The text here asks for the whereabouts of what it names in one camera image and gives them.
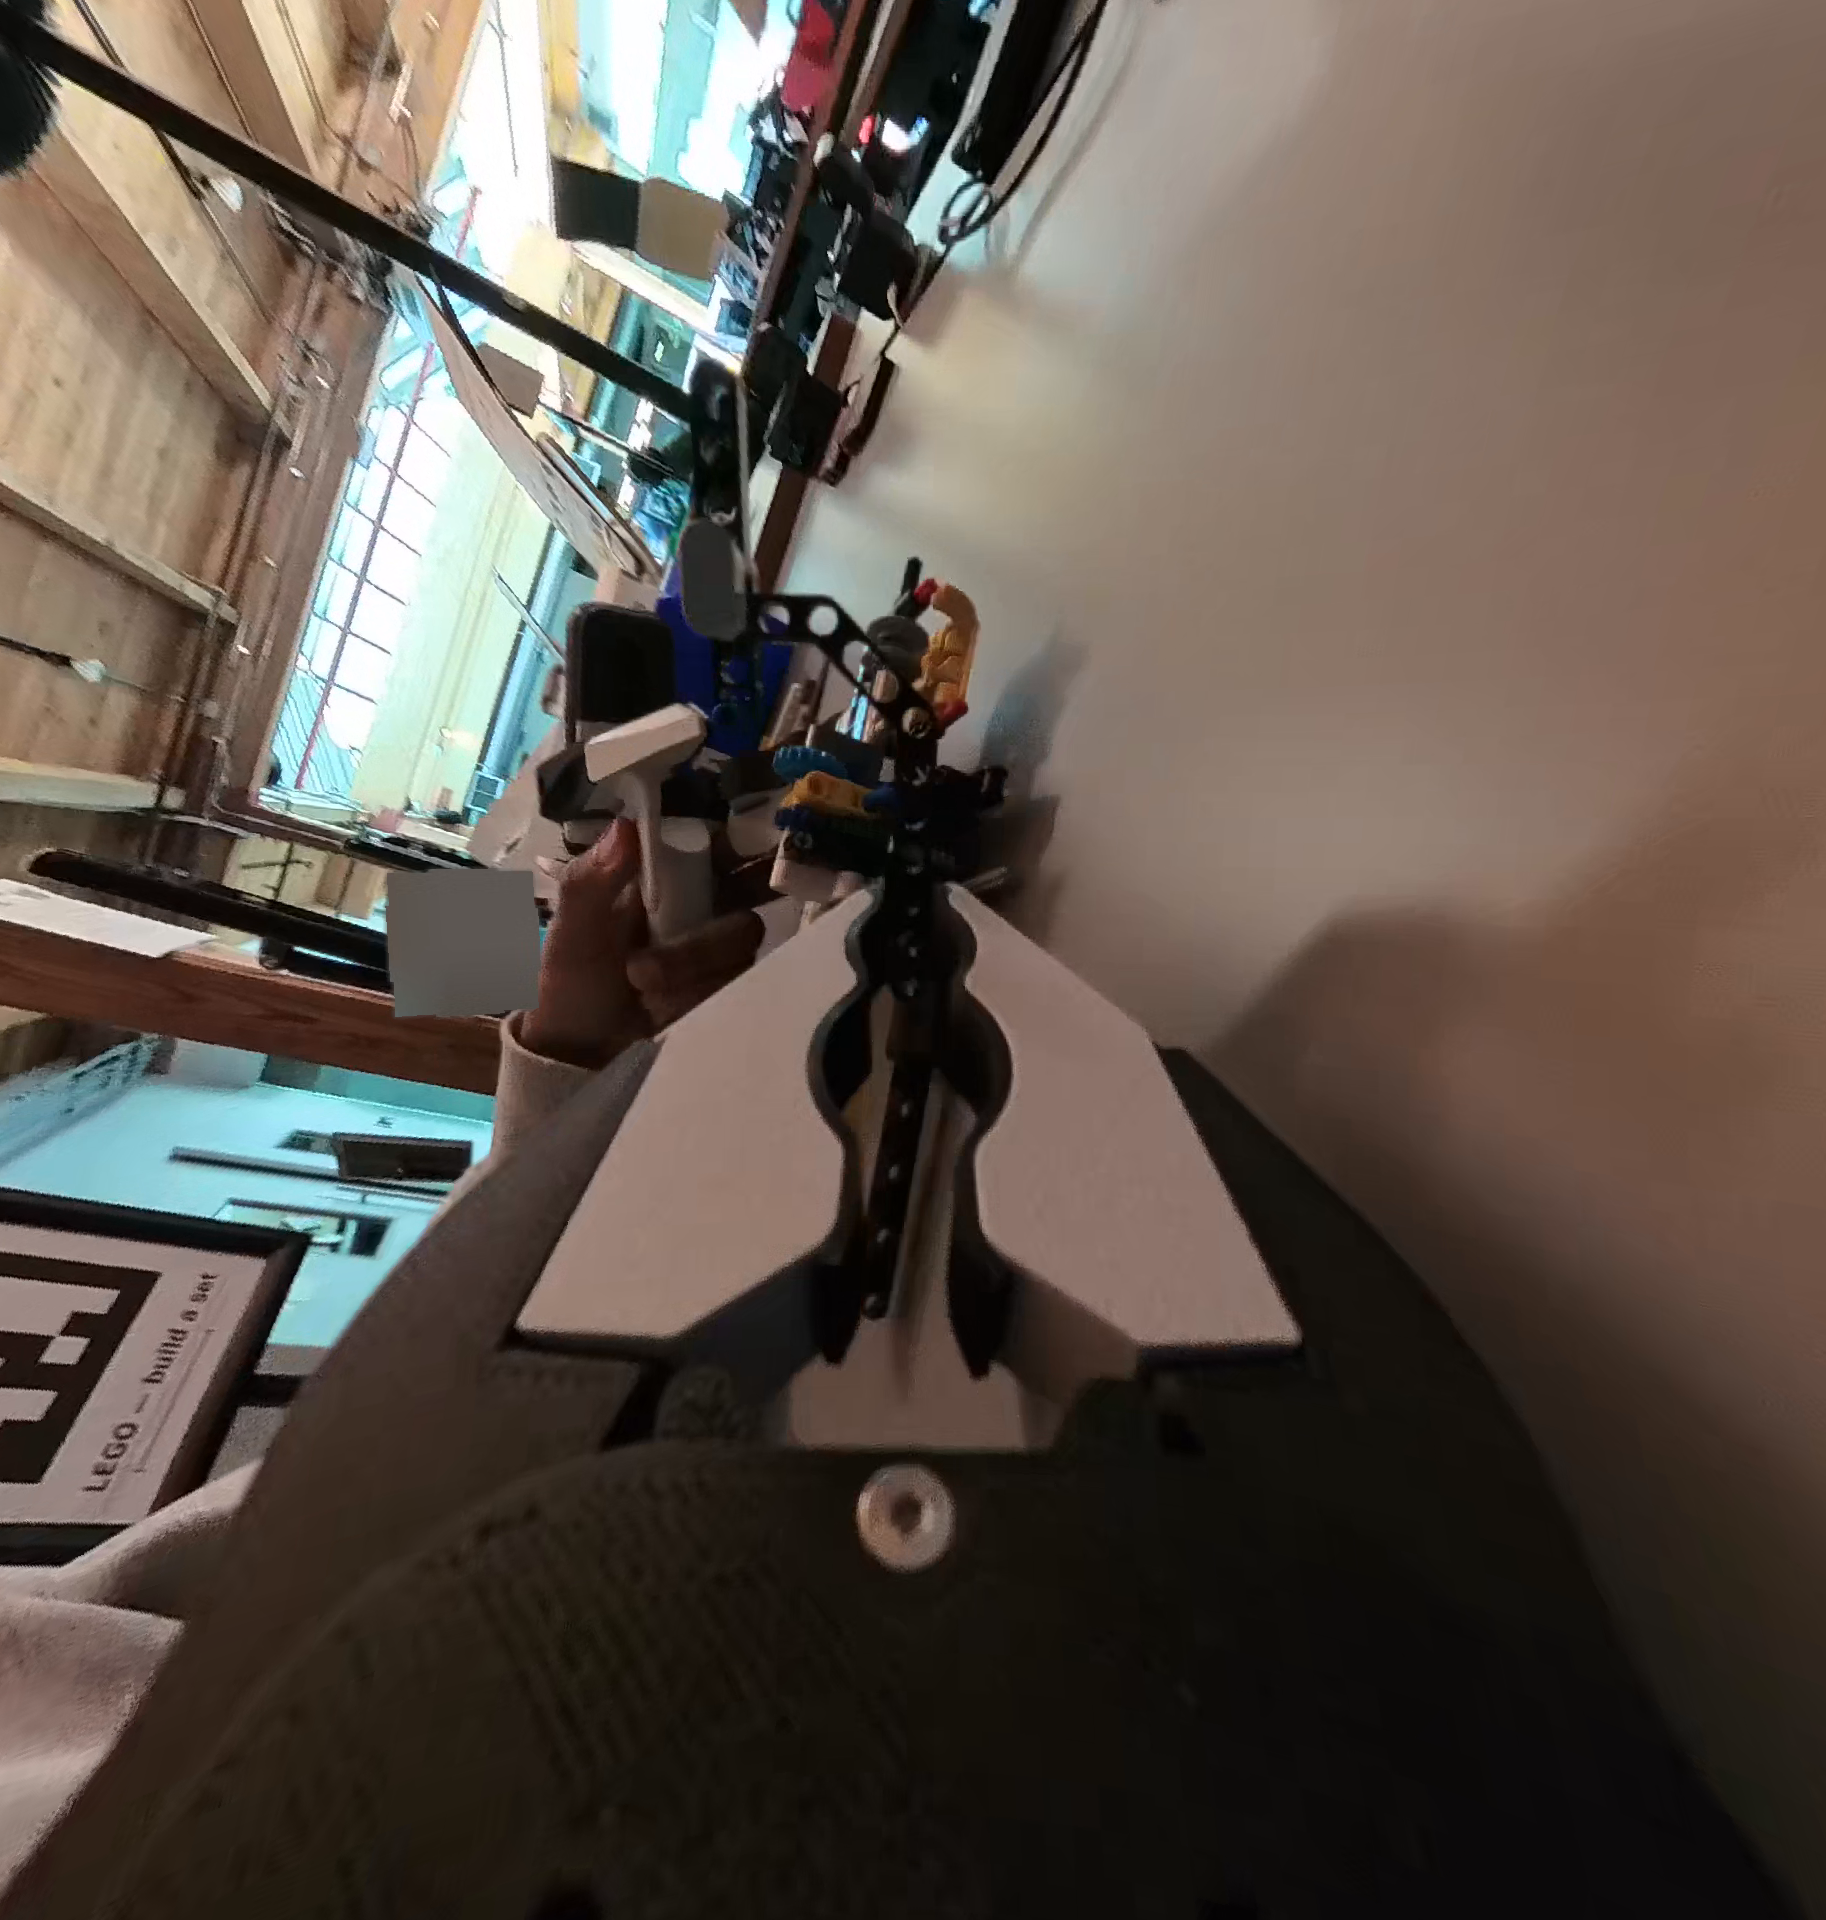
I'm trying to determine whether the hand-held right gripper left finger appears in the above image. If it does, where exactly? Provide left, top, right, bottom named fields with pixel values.
left=514, top=882, right=914, bottom=1450

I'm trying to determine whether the blue plastic bin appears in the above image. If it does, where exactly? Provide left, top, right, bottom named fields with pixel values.
left=656, top=555, right=773, bottom=753

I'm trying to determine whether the black boom pole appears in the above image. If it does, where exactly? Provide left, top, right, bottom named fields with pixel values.
left=13, top=20, right=712, bottom=414

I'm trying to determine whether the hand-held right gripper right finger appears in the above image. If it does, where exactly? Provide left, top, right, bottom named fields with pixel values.
left=912, top=882, right=1305, bottom=1450

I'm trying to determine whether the framed tag sign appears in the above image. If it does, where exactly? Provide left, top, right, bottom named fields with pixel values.
left=0, top=1183, right=313, bottom=1567

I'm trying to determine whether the person's left hand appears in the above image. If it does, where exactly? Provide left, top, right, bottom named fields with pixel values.
left=522, top=822, right=765, bottom=1070

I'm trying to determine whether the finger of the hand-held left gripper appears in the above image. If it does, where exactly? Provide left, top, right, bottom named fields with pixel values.
left=768, top=842, right=871, bottom=933

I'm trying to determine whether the multicoloured lego model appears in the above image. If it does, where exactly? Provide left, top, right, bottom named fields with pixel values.
left=678, top=517, right=1014, bottom=1324

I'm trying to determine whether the cardboard box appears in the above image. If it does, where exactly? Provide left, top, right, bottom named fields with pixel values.
left=550, top=157, right=729, bottom=285

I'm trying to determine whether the person's left forearm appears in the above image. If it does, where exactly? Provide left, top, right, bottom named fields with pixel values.
left=0, top=1006, right=660, bottom=1920

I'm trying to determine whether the white paper sheet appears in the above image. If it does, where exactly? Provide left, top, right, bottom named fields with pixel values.
left=0, top=872, right=219, bottom=961

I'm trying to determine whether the brown wooden ledge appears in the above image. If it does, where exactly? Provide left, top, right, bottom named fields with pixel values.
left=0, top=885, right=503, bottom=1094

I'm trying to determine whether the row of black equipment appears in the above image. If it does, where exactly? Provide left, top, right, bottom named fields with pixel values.
left=716, top=0, right=1101, bottom=489

